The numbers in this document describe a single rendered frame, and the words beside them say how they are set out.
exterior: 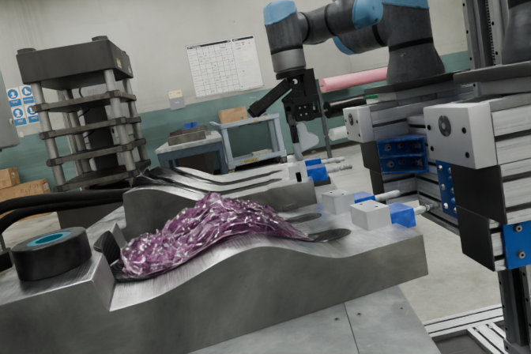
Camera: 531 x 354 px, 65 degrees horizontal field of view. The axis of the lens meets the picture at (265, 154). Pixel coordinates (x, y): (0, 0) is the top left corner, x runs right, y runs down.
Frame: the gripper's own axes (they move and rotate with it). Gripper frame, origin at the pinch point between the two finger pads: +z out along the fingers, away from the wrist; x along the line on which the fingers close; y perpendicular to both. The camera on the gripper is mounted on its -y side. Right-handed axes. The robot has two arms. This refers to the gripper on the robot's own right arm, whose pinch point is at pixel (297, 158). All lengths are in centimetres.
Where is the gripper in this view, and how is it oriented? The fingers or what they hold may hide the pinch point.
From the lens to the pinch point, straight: 97.5
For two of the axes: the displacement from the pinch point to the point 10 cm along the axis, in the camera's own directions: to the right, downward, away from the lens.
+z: 1.9, 9.7, 1.2
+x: 0.4, -1.3, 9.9
